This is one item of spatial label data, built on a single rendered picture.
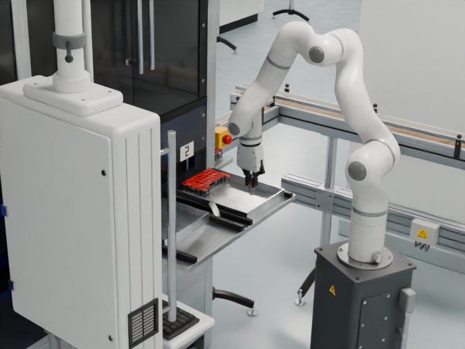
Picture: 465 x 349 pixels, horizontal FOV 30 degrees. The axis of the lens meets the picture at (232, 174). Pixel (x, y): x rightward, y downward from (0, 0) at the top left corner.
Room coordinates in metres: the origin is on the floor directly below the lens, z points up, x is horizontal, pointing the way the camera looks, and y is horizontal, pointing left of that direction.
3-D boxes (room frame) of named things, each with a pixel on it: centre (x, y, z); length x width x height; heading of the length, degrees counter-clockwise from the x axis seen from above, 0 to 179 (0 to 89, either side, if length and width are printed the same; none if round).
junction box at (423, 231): (3.50, -0.88, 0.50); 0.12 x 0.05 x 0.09; 56
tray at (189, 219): (2.80, 0.29, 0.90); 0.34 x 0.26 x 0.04; 56
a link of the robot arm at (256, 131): (2.90, -0.05, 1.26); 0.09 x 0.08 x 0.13; 150
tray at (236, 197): (3.02, 0.01, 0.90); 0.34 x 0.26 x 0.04; 56
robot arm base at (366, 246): (2.61, -0.46, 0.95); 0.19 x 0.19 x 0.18
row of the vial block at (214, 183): (3.07, 0.08, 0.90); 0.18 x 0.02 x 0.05; 146
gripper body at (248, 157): (2.90, -0.06, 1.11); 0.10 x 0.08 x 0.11; 49
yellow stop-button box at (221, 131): (3.35, 0.07, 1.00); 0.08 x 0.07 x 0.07; 56
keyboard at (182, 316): (2.35, 0.29, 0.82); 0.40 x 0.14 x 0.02; 51
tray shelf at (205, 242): (2.90, 0.14, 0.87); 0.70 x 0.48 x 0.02; 146
